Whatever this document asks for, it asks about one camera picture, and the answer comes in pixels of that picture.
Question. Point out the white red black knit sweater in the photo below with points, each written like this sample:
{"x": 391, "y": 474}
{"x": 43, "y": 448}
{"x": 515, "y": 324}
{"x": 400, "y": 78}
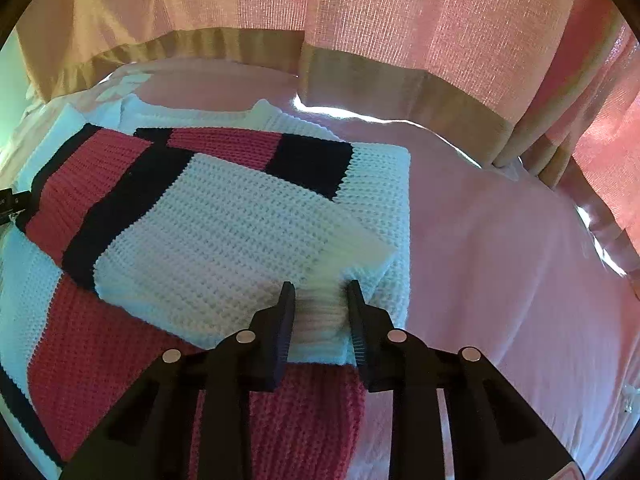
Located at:
{"x": 150, "y": 229}

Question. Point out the pink patterned bed blanket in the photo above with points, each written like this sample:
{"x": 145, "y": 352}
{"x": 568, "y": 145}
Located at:
{"x": 498, "y": 262}

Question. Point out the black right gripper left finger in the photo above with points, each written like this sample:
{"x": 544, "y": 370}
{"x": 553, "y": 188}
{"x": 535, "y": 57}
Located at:
{"x": 199, "y": 401}

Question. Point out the pink curtain with tan hem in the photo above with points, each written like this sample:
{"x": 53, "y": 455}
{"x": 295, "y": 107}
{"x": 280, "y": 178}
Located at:
{"x": 553, "y": 84}

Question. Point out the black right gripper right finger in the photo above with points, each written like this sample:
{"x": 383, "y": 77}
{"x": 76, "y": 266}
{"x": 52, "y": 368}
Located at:
{"x": 454, "y": 414}

